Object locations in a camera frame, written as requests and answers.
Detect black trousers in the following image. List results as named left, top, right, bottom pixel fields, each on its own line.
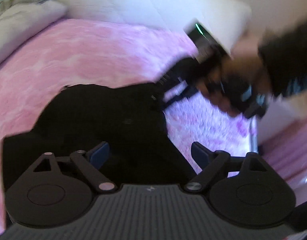
left=2, top=83, right=196, bottom=188

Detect person's right hand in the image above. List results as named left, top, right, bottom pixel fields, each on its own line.
left=196, top=34, right=271, bottom=118

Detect pink floral blanket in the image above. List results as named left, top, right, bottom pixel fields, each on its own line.
left=0, top=18, right=307, bottom=230

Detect white striped quilt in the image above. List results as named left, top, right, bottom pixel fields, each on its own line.
left=0, top=0, right=67, bottom=64

